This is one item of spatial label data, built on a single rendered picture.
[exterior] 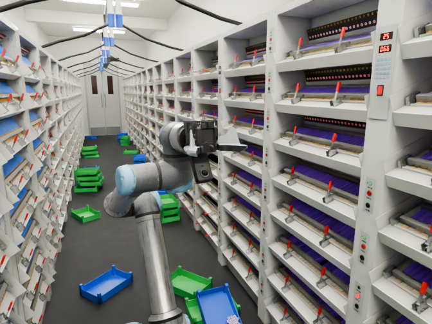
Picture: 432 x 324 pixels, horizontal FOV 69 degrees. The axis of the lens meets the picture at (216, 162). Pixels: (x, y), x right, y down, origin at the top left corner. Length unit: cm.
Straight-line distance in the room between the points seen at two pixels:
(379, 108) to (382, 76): 10
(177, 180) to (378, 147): 66
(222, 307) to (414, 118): 153
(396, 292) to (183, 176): 79
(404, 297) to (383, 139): 51
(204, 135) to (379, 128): 60
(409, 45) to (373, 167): 38
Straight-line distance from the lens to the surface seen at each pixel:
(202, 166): 84
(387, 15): 118
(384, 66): 115
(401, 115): 110
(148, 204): 152
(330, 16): 170
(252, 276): 228
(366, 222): 123
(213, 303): 212
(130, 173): 95
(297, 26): 175
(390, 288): 128
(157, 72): 502
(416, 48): 110
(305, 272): 164
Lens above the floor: 137
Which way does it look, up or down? 13 degrees down
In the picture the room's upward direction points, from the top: straight up
